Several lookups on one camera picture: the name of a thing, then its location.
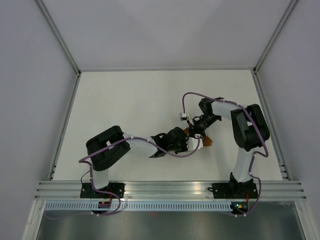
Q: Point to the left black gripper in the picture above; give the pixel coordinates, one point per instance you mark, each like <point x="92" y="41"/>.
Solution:
<point x="185" y="148"/>

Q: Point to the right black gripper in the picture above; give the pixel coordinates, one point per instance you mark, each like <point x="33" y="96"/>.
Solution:
<point x="194" y="129"/>

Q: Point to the brown satin napkin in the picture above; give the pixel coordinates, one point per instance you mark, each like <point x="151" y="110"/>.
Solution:
<point x="206" y="141"/>

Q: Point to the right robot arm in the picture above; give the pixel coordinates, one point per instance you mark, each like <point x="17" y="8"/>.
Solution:
<point x="250" y="132"/>

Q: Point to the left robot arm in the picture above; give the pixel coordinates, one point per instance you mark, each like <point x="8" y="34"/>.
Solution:
<point x="108" y="147"/>

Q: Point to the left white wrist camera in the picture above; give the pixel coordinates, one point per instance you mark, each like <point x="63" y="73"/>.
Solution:
<point x="194" y="143"/>

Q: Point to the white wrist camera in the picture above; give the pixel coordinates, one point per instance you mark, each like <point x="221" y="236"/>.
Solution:
<point x="194" y="143"/>
<point x="185" y="116"/>

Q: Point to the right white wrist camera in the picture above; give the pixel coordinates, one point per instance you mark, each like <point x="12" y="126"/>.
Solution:
<point x="185" y="116"/>

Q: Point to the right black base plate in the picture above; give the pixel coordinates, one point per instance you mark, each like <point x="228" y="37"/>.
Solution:
<point x="238" y="191"/>

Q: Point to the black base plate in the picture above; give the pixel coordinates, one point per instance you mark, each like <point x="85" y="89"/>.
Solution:
<point x="238" y="191"/>
<point x="111" y="191"/>

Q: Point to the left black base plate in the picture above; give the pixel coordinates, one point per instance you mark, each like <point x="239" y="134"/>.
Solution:
<point x="111" y="191"/>

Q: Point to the white slotted cable duct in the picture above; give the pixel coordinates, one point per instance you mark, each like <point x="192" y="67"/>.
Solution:
<point x="220" y="206"/>

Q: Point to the aluminium mounting rail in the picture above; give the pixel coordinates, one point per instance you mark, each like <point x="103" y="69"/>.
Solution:
<point x="274" y="190"/>

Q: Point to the right aluminium frame post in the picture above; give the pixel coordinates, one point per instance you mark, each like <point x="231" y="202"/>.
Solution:
<point x="275" y="34"/>

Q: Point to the aluminium frame post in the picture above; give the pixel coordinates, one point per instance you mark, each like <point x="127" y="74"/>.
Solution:
<point x="57" y="35"/>
<point x="275" y="34"/>

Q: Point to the left aluminium frame post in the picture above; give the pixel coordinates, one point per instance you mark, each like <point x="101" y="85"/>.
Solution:
<point x="57" y="35"/>

